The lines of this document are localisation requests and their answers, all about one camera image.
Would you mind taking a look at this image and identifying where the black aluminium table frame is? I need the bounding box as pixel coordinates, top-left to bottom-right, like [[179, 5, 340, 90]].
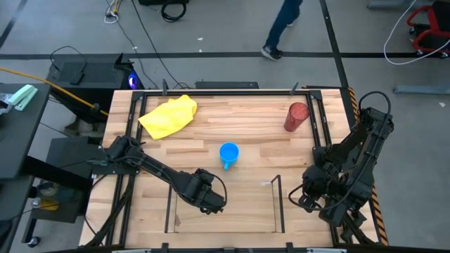
[[84, 88, 379, 249]]

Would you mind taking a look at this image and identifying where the person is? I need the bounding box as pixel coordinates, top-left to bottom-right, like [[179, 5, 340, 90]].
[[260, 0, 304, 62]]

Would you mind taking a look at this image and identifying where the yellow cloth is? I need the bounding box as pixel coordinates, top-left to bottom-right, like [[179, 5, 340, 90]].
[[138, 94, 198, 141]]

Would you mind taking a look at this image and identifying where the yellow hose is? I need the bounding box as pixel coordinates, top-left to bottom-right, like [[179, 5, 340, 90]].
[[0, 66, 110, 117]]

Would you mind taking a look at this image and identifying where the grey metal floor bar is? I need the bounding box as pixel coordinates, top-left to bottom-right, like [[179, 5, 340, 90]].
[[392, 83, 450, 96]]

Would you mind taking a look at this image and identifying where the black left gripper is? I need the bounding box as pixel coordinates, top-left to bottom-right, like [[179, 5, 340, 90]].
[[181, 167, 228, 216]]

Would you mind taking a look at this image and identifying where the coiled black cable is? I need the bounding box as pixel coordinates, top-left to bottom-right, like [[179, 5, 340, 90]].
[[160, 0, 188, 23]]

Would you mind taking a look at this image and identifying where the white and yellow cable bundle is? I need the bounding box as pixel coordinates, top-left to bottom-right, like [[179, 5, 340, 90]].
[[103, 0, 122, 25]]

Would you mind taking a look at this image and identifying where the mint green stapler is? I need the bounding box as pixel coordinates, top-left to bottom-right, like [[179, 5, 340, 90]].
[[7, 84, 39, 112]]

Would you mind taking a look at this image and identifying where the blue plastic mug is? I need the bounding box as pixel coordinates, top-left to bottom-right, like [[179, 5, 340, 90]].
[[219, 141, 240, 171]]

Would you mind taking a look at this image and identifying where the small black box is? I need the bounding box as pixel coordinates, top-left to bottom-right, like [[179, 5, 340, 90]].
[[68, 71, 86, 86]]

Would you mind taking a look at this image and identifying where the long black floor cable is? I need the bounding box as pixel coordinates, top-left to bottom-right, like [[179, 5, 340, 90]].
[[130, 0, 193, 91]]

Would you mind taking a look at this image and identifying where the red and black stool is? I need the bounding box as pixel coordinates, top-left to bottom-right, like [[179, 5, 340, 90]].
[[406, 0, 450, 59]]

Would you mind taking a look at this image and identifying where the black flat bar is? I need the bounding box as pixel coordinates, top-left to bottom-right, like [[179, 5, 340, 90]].
[[194, 81, 260, 90]]

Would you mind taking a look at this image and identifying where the black side cart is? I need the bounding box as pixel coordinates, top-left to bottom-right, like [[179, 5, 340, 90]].
[[20, 136, 108, 247]]

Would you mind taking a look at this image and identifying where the red translucent tumbler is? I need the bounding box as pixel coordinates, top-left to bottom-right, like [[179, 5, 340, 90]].
[[283, 101, 311, 133]]

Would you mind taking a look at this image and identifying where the black computer tower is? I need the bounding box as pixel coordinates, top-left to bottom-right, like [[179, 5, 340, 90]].
[[46, 52, 143, 124]]

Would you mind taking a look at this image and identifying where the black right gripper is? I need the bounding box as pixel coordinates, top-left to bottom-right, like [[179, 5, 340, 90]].
[[297, 164, 374, 228]]

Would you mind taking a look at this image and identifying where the yellow round object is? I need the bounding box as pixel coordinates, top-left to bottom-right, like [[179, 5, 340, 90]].
[[39, 197, 61, 212]]

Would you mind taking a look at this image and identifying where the white floor cable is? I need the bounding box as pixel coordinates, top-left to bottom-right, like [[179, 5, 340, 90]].
[[382, 0, 450, 67]]

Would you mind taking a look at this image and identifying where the yellow and black hazard strip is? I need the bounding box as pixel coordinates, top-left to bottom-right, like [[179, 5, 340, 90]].
[[347, 86, 390, 247]]

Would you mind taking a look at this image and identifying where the clear shelf with black frame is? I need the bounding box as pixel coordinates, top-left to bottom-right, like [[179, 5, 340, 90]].
[[164, 174, 286, 235]]

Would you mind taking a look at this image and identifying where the black desk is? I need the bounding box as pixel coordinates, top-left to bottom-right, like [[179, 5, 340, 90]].
[[0, 82, 53, 181]]

